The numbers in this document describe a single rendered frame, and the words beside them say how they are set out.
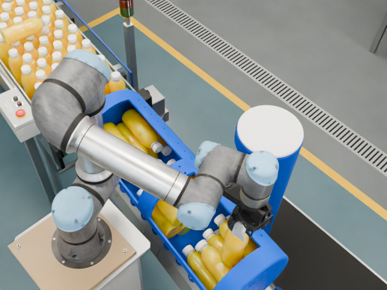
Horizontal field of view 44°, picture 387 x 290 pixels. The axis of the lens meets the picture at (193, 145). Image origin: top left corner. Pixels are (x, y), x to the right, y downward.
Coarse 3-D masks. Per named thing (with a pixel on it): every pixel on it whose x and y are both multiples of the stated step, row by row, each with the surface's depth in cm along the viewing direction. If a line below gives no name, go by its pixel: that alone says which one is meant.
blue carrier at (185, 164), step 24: (120, 96) 180; (120, 120) 195; (168, 144) 169; (192, 168) 163; (144, 192) 162; (144, 216) 168; (216, 216) 177; (168, 240) 169; (192, 240) 175; (264, 240) 149; (240, 264) 142; (264, 264) 142; (216, 288) 144; (240, 288) 140; (264, 288) 162
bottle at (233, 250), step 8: (224, 240) 143; (232, 240) 138; (240, 240) 138; (248, 240) 141; (224, 248) 145; (232, 248) 140; (240, 248) 140; (224, 256) 148; (232, 256) 144; (240, 256) 145; (232, 264) 149
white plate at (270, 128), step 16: (256, 112) 204; (272, 112) 204; (288, 112) 204; (240, 128) 198; (256, 128) 198; (272, 128) 199; (288, 128) 199; (256, 144) 193; (272, 144) 194; (288, 144) 194
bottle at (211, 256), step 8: (200, 248) 157; (208, 248) 155; (216, 248) 156; (208, 256) 153; (216, 256) 152; (208, 264) 152; (216, 264) 151; (224, 264) 151; (216, 272) 151; (224, 272) 150; (216, 280) 152
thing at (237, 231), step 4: (236, 224) 130; (240, 224) 128; (236, 228) 131; (240, 228) 129; (232, 232) 133; (236, 232) 132; (240, 232) 130; (240, 236) 131; (244, 236) 130; (244, 240) 130
